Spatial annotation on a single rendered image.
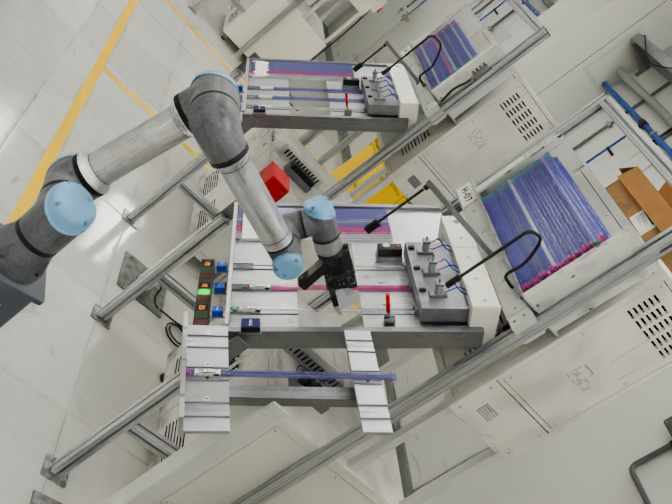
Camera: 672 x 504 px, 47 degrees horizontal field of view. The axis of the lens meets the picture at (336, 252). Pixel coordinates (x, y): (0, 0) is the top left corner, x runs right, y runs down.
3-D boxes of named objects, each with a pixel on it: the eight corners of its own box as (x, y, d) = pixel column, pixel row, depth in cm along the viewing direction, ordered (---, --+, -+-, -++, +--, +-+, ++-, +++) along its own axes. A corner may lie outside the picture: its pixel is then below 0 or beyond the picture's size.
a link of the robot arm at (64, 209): (13, 232, 173) (53, 197, 169) (26, 200, 184) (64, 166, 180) (57, 264, 179) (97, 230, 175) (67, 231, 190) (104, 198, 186)
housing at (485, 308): (465, 346, 220) (472, 306, 212) (435, 251, 261) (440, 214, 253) (493, 346, 220) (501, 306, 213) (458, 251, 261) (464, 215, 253)
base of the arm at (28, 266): (-19, 264, 174) (10, 239, 171) (-13, 220, 184) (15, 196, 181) (38, 294, 183) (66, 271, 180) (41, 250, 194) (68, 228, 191)
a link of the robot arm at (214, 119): (225, 106, 162) (316, 273, 190) (225, 84, 171) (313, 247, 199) (175, 127, 163) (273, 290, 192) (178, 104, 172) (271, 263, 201)
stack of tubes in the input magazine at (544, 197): (521, 289, 212) (608, 233, 204) (480, 197, 254) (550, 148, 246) (545, 316, 218) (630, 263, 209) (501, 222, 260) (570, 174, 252)
